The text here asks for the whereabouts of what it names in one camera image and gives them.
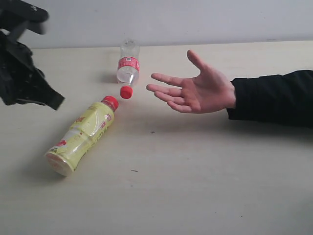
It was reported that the person's open bare hand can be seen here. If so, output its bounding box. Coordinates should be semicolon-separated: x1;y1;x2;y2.
146;50;236;114

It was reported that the yellow drink bottle red cap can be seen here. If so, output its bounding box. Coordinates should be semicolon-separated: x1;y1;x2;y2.
45;96;119;176

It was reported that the clear bottle red label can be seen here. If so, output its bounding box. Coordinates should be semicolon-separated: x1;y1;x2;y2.
116;38;140;99

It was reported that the black sleeved forearm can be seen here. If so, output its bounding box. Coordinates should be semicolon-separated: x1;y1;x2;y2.
227;70;313;128

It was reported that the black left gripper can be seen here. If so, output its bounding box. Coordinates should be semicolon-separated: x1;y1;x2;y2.
0;0;65;110

